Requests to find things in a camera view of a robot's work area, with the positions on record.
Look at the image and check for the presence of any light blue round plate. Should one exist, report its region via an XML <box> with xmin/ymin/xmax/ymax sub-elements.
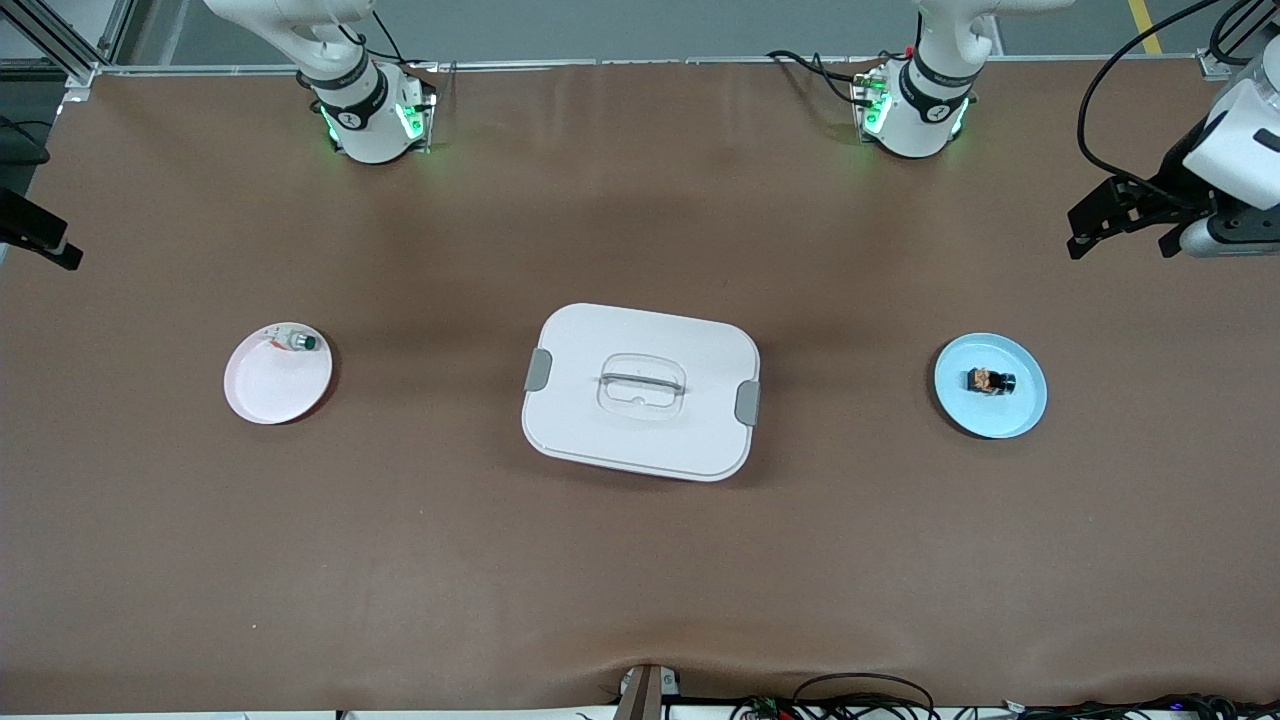
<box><xmin>934</xmin><ymin>333</ymin><xmax>1049</xmax><ymax>440</ymax></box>

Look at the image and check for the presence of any pink round plate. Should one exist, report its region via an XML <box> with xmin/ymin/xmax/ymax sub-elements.
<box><xmin>223</xmin><ymin>322</ymin><xmax>334</xmax><ymax>426</ymax></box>

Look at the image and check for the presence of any white lidded storage box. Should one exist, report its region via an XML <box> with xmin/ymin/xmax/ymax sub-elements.
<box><xmin>521</xmin><ymin>303</ymin><xmax>762</xmax><ymax>483</ymax></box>

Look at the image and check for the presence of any brown table mat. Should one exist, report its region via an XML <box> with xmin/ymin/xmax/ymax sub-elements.
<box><xmin>0</xmin><ymin>58</ymin><xmax>1280</xmax><ymax>713</ymax></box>

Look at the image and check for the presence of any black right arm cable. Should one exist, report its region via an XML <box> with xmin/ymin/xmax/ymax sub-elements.
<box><xmin>0</xmin><ymin>115</ymin><xmax>51</xmax><ymax>167</ymax></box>

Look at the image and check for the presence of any long black left arm cable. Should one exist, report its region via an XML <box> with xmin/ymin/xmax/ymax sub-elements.
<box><xmin>1077</xmin><ymin>0</ymin><xmax>1229</xmax><ymax>199</ymax></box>

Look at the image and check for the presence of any aluminium frame profile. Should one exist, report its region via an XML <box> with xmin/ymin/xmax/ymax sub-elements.
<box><xmin>0</xmin><ymin>0</ymin><xmax>136</xmax><ymax>89</ymax></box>
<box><xmin>1198</xmin><ymin>0</ymin><xmax>1280</xmax><ymax>81</ymax></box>

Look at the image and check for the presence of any short black left arm cable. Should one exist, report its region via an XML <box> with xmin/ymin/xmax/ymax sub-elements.
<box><xmin>1208</xmin><ymin>0</ymin><xmax>1263</xmax><ymax>67</ymax></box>

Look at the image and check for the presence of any black base cable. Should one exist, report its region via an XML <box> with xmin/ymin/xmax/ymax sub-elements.
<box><xmin>370</xmin><ymin>10</ymin><xmax>441</xmax><ymax>71</ymax></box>
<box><xmin>767</xmin><ymin>48</ymin><xmax>876</xmax><ymax>109</ymax></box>

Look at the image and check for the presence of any metal table edge rail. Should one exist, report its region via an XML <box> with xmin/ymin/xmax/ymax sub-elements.
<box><xmin>95</xmin><ymin>55</ymin><xmax>1216</xmax><ymax>79</ymax></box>

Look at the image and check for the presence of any black looped cable bundle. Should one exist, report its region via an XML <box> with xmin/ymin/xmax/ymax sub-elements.
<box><xmin>730</xmin><ymin>672</ymin><xmax>938</xmax><ymax>720</ymax></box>

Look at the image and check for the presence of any metal table edge bracket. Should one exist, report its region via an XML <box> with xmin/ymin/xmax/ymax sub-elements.
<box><xmin>613</xmin><ymin>663</ymin><xmax>683</xmax><ymax>720</ymax></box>

